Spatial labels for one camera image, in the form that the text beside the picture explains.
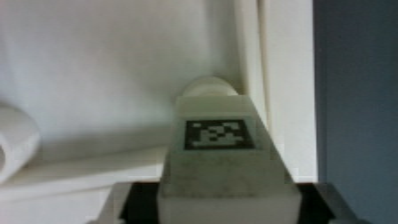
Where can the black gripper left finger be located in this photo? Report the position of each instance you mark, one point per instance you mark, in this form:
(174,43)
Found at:
(130,204)

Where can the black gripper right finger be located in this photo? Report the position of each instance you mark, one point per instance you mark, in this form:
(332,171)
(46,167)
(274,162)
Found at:
(323,208)

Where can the white table leg with tag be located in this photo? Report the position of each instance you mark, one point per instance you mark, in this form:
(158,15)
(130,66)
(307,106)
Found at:
(226,185)

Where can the white square tabletop part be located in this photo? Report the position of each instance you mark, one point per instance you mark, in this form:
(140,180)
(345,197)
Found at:
(100,56)

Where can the white L-shaped fence wall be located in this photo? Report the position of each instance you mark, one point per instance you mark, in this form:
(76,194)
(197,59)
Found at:
(288,62)

